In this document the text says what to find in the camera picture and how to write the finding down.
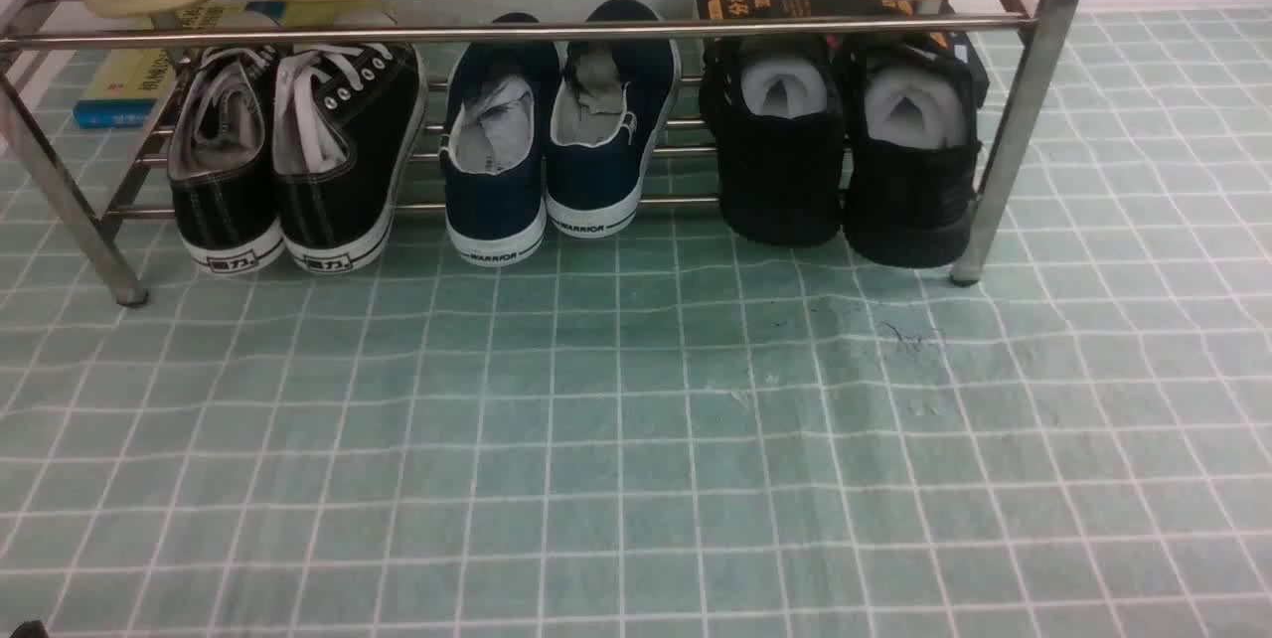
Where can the black knit sneaker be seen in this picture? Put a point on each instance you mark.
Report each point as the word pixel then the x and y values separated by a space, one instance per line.
pixel 777 117
pixel 912 131

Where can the navy Warrior shoe left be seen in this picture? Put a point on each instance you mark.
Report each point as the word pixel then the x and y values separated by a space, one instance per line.
pixel 492 149

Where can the black canvas sneaker left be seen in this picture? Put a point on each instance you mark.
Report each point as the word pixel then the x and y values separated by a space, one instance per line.
pixel 219 164

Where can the black orange book top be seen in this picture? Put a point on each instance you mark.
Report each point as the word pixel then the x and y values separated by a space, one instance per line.
pixel 800 9

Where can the black canvas sneaker right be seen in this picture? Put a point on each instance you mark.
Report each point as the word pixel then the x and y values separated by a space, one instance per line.
pixel 346 122

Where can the navy Warrior shoe right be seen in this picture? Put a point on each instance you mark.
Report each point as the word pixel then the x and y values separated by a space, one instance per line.
pixel 613 102

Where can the silver metal shoe rack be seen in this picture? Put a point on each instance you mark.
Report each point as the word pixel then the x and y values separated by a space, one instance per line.
pixel 1043 26

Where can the dark object bottom left corner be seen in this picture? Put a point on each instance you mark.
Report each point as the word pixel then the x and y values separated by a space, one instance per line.
pixel 31 629

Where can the navy warrior shoe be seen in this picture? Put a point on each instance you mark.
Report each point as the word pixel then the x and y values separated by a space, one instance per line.
pixel 492 149
pixel 613 102

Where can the black canvas sneaker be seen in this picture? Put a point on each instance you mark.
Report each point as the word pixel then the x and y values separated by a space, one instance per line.
pixel 346 122
pixel 219 164

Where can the yellow blue book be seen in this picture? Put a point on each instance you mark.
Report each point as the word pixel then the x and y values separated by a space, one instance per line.
pixel 127 85

